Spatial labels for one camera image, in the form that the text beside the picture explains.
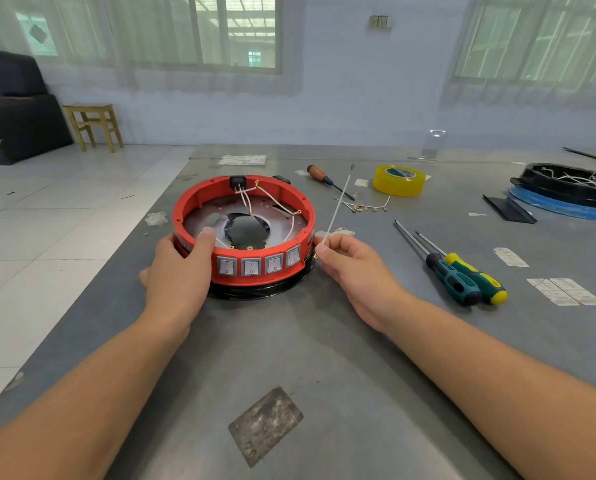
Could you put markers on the person's left hand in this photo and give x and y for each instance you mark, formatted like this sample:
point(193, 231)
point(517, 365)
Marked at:
point(178, 284)

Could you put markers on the person's right hand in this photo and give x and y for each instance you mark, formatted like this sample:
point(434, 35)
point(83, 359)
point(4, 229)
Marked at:
point(368, 279)

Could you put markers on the black metal round plate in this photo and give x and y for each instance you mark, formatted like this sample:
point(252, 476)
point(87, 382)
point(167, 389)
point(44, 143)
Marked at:
point(258, 292)

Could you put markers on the dark green black screwdriver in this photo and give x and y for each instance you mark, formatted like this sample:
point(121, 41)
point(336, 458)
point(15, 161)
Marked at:
point(460, 287)

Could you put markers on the small black plug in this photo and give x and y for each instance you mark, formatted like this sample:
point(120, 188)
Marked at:
point(238, 182)

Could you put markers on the person's right forearm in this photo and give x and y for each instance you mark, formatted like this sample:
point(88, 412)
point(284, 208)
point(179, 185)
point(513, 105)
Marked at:
point(508, 389)

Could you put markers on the person's left forearm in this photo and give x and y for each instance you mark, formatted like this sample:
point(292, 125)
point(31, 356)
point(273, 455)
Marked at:
point(77, 409)

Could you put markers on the white torn tape patch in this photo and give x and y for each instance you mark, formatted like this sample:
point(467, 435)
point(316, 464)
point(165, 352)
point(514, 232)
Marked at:
point(345, 230)

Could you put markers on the yellow tape roll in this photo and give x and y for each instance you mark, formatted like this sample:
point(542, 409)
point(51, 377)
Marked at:
point(398, 188)

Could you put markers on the small white card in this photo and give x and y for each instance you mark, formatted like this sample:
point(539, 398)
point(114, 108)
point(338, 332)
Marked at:
point(361, 182)

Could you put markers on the black bit set case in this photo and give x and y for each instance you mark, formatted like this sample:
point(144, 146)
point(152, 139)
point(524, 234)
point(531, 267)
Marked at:
point(281, 179)

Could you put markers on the clear acrylic stand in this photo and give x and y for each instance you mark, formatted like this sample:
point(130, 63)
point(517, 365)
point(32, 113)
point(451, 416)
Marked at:
point(428, 153)

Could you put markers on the white paper sheet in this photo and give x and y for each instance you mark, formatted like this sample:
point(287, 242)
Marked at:
point(242, 160)

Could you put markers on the white label sticker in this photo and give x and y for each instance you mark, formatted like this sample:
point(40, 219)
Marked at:
point(580, 292)
point(511, 257)
point(550, 293)

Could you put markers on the black flat plate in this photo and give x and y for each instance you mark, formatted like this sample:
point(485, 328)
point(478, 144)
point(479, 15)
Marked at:
point(509, 209)

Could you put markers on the wooden stool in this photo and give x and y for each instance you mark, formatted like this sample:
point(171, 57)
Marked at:
point(90, 108)

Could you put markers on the wide sheer curtain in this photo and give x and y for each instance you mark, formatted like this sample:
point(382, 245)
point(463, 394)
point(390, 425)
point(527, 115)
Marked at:
point(163, 82)

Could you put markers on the black round housing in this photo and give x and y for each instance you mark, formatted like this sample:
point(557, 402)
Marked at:
point(563, 192)

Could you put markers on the black armchair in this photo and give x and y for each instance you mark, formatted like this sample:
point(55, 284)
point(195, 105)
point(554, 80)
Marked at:
point(17, 124)

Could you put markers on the narrow sheer curtain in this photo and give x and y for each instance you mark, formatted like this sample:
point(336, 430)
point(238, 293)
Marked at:
point(513, 97)

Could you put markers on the thin black rod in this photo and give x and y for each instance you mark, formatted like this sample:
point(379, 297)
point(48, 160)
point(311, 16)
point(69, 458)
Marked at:
point(590, 155)

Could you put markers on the wide window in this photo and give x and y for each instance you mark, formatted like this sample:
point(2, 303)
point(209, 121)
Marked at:
point(238, 32)

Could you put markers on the narrow window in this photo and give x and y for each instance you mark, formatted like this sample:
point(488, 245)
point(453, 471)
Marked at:
point(528, 42)

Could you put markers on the wall switch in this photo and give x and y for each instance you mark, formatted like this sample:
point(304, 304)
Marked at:
point(380, 22)

